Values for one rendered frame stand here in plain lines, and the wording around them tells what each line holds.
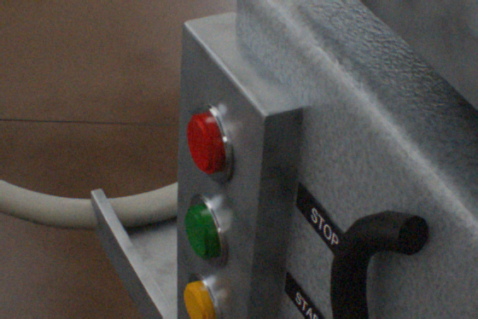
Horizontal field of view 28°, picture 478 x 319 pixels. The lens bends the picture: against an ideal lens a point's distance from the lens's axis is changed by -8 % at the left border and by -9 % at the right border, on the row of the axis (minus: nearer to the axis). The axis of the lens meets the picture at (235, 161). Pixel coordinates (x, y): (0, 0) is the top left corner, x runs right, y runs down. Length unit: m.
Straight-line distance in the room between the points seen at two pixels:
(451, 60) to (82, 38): 3.03
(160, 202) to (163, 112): 1.98
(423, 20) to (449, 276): 0.09
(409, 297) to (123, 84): 2.74
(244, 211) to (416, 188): 0.11
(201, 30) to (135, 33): 2.88
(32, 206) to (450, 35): 0.70
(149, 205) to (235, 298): 0.51
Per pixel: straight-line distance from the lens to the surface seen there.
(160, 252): 0.96
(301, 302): 0.45
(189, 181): 0.49
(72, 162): 2.78
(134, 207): 0.97
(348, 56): 0.38
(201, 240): 0.47
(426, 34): 0.32
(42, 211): 0.96
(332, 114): 0.38
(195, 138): 0.45
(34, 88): 3.09
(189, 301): 0.52
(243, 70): 0.42
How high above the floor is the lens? 1.72
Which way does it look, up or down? 38 degrees down
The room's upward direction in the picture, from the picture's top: 4 degrees clockwise
